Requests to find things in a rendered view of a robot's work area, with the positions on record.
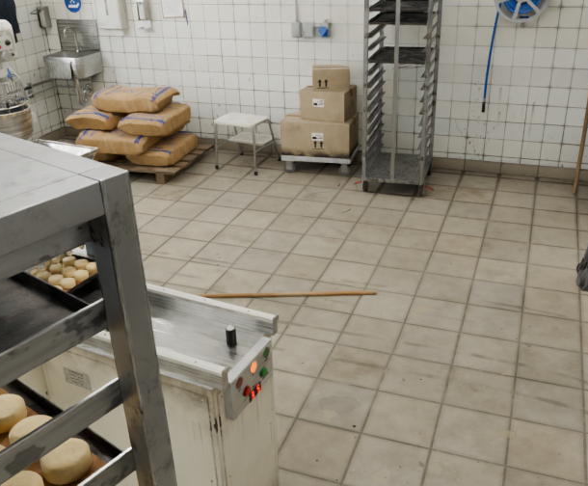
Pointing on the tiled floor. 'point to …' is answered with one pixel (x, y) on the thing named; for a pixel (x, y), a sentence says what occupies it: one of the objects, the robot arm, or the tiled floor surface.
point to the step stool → (246, 133)
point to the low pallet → (161, 166)
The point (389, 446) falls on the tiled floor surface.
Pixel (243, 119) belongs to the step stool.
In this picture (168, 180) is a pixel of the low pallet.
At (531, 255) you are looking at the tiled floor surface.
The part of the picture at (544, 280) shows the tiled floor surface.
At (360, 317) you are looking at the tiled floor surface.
